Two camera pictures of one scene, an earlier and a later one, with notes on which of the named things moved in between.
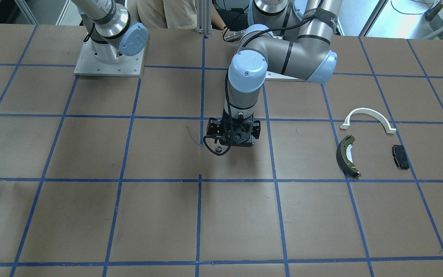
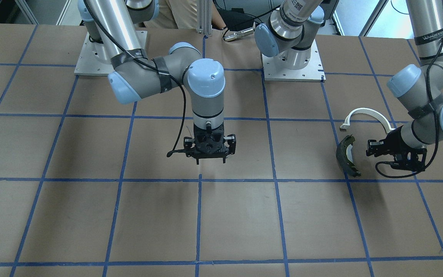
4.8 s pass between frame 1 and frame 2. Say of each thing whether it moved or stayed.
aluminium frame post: stayed
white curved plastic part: stayed
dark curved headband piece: stayed
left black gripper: moved
